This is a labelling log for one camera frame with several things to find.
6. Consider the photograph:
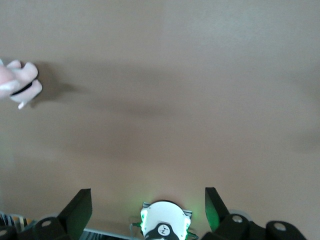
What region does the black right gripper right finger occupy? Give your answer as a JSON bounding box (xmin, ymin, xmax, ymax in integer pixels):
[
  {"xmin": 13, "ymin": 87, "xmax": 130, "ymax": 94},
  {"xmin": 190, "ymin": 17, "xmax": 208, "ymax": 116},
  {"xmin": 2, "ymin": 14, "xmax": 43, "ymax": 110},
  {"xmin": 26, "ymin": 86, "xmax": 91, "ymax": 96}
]
[{"xmin": 204, "ymin": 186, "xmax": 231, "ymax": 234}]

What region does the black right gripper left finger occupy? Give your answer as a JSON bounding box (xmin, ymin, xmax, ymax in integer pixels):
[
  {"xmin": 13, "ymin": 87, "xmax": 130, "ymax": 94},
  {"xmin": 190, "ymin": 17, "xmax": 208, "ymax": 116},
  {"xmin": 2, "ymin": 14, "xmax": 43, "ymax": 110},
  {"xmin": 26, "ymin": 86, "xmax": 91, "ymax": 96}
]
[{"xmin": 57, "ymin": 188, "xmax": 92, "ymax": 234}]

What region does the pale pink white dog plush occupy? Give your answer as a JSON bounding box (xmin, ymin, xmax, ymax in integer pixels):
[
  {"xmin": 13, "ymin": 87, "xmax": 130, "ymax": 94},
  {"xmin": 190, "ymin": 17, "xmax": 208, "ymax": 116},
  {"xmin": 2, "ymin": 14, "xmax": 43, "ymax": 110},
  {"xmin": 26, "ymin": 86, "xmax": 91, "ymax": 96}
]
[{"xmin": 0, "ymin": 58, "xmax": 44, "ymax": 111}]

